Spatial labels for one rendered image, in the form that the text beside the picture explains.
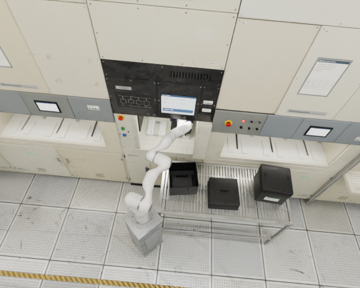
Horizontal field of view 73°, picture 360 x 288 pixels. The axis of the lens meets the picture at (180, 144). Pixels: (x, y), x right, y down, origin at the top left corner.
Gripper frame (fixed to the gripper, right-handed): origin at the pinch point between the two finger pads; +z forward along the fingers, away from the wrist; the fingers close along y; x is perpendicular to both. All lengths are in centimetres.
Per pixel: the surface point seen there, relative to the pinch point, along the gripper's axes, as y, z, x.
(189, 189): 13, -72, -33
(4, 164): -218, -31, -96
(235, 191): 58, -68, -35
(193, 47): 3, -31, 90
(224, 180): 48, -58, -35
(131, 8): -35, -31, 110
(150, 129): -33.8, -4.5, -31.5
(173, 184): -2, -63, -45
